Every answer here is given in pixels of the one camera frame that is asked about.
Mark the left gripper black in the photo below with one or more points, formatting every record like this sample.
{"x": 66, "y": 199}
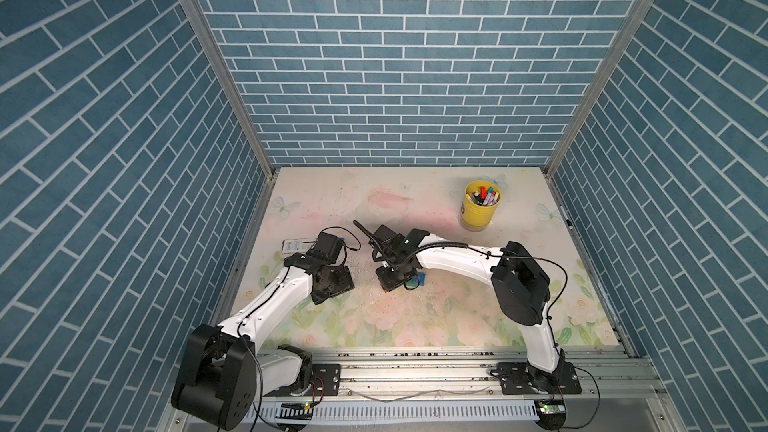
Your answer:
{"x": 345, "y": 282}

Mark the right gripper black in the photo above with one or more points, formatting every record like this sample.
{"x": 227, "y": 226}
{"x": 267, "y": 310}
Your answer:
{"x": 385, "y": 284}

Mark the green lego plate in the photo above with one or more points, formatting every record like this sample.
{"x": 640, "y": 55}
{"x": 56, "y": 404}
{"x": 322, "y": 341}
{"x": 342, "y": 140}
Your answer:
{"x": 412, "y": 284}

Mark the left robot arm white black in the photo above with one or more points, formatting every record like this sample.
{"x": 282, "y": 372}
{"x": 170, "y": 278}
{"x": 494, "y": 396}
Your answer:
{"x": 223, "y": 373}

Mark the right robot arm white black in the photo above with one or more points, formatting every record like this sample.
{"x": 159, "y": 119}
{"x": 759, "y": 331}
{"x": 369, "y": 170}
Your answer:
{"x": 520, "y": 284}

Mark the white blue toothpaste box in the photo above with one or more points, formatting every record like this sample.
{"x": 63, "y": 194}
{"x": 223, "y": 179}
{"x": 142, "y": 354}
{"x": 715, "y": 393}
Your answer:
{"x": 291, "y": 246}

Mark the yellow pen cup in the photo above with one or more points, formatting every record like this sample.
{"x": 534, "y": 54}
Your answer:
{"x": 481, "y": 199}

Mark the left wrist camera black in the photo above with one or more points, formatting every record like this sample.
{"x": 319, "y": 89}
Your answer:
{"x": 326, "y": 248}

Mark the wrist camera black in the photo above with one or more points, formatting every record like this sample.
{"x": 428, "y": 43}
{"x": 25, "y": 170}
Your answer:
{"x": 387, "y": 240}
{"x": 326, "y": 248}

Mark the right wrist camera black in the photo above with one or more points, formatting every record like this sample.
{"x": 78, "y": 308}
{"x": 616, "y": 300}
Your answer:
{"x": 387, "y": 240}

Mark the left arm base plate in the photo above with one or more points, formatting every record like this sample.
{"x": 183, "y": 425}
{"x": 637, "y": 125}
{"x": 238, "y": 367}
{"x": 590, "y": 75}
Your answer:
{"x": 323, "y": 379}

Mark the aluminium rail frame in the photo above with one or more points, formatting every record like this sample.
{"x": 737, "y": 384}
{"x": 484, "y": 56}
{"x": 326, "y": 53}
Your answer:
{"x": 468, "y": 389}

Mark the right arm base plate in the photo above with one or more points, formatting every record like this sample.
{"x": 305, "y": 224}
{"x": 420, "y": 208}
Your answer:
{"x": 537, "y": 378}

